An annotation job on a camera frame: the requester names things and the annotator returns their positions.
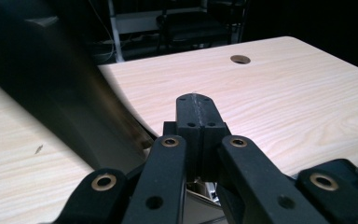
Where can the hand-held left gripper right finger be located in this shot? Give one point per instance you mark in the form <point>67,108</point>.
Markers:
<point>213,123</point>

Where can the black chair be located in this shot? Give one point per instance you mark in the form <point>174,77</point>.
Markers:
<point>195,28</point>

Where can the metal shelf rack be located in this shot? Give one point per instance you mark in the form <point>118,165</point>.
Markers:
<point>136,23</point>

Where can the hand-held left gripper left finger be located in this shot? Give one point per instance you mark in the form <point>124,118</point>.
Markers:
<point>188,130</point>

